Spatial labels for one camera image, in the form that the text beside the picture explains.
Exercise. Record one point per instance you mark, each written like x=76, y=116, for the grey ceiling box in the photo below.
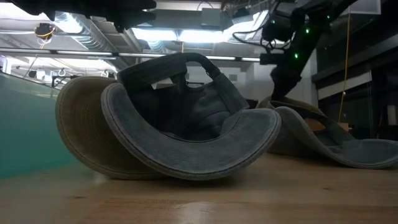
x=211, y=17

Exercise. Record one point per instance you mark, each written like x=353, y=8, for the grey baseball cap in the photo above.
x=192, y=155
x=357, y=152

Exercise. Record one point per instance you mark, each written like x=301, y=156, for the long ceiling light bar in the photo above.
x=84, y=53

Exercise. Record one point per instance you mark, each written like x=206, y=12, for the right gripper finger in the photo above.
x=284, y=85

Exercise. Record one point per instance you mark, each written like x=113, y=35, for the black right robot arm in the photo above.
x=314, y=18

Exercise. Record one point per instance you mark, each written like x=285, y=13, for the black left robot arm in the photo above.
x=77, y=3

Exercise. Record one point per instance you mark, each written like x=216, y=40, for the tan baseball cap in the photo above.
x=295, y=101
x=84, y=130

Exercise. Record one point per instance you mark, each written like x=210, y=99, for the green plastic bin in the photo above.
x=28, y=133

